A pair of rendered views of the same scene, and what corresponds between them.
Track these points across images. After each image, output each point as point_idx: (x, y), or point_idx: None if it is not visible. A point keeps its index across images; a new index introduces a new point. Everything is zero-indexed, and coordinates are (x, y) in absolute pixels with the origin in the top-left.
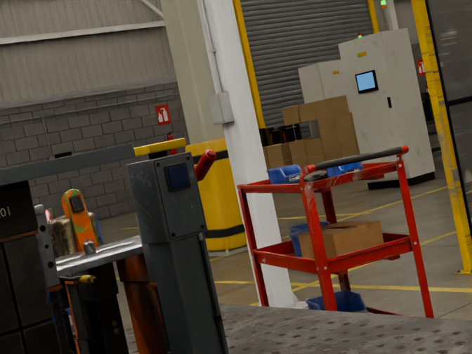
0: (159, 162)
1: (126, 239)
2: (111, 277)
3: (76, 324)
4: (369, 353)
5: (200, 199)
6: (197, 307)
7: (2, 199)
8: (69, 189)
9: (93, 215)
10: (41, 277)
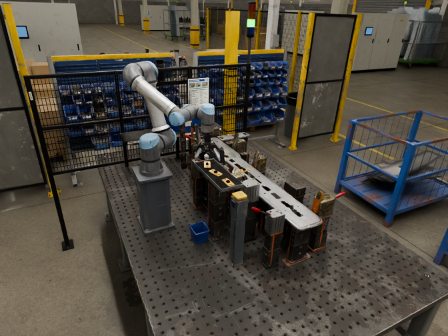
0: (231, 198)
1: (314, 215)
2: None
3: None
4: (310, 312)
5: (236, 213)
6: (232, 230)
7: None
8: (319, 191)
9: (321, 203)
10: (214, 197)
